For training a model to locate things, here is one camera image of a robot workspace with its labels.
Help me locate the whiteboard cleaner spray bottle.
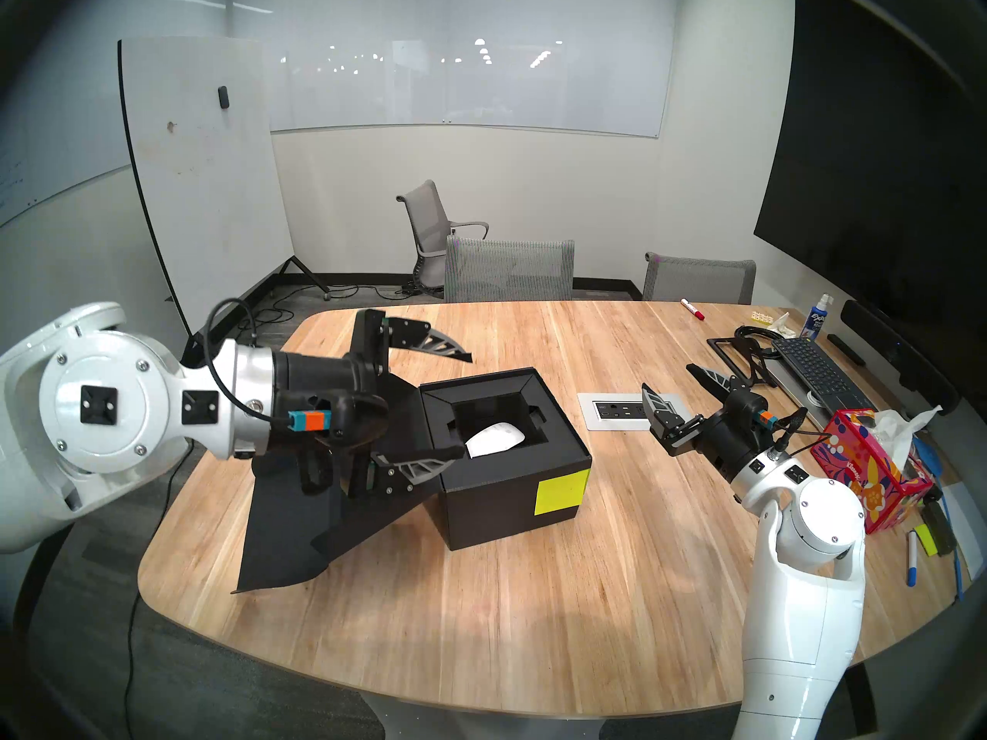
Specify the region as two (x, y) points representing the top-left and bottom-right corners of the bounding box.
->
(800, 293), (835, 341)

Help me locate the large wall glass whiteboard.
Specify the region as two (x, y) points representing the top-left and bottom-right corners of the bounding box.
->
(231, 0), (679, 138)

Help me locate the white computer mouse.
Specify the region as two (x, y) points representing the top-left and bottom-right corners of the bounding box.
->
(467, 422), (527, 459)

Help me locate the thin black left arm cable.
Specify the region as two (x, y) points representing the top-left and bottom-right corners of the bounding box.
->
(202, 298), (272, 425)

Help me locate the black folding laptop stand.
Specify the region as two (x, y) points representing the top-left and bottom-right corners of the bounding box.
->
(706, 335), (780, 389)

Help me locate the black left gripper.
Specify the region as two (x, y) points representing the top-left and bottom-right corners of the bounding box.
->
(274, 308), (473, 500)

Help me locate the large black wall screen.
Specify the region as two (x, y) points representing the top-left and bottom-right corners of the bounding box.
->
(753, 0), (987, 362)

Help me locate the black cardboard box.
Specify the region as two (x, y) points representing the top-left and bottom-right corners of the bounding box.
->
(231, 367), (593, 594)

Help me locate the blue plastic swatter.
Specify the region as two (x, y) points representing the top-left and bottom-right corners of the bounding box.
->
(916, 436), (966, 600)

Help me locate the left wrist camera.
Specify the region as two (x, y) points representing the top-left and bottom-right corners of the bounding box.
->
(287, 390), (390, 443)

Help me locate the black video conference bar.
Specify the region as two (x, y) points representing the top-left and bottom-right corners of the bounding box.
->
(839, 299), (962, 415)

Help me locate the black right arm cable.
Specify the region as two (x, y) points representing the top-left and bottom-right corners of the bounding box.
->
(771, 405), (837, 458)

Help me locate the mobile whiteboard on stand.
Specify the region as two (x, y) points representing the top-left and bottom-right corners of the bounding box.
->
(117, 37), (332, 346)

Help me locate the large neon yellow sticky sheet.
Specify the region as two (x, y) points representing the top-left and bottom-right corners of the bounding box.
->
(535, 469), (591, 516)

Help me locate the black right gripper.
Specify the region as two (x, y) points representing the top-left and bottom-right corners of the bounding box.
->
(642, 361), (777, 479)

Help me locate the black floor cable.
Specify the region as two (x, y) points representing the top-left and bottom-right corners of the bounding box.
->
(239, 282), (417, 338)

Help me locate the grey mesh office chair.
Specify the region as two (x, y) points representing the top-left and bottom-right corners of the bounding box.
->
(642, 252), (757, 304)
(443, 236), (576, 303)

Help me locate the black keyboard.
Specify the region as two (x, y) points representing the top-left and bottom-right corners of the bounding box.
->
(771, 336), (876, 412)

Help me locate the white paper sheet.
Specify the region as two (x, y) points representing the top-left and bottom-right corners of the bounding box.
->
(945, 484), (987, 577)

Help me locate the white tissue sheet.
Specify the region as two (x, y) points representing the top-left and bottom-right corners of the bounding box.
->
(870, 405), (945, 469)

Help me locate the red floral tissue box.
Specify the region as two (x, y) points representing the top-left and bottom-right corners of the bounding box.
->
(810, 409), (935, 535)

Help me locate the silver table power outlet panel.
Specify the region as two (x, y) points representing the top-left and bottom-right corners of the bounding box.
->
(578, 392), (683, 432)

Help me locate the black felt board eraser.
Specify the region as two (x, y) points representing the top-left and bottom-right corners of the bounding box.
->
(921, 499), (959, 556)

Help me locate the silver keyboard tray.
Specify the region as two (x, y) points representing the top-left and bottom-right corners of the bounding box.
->
(763, 357), (876, 431)

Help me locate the grey office chair with armrests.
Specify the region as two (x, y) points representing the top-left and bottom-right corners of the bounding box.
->
(396, 180), (490, 292)

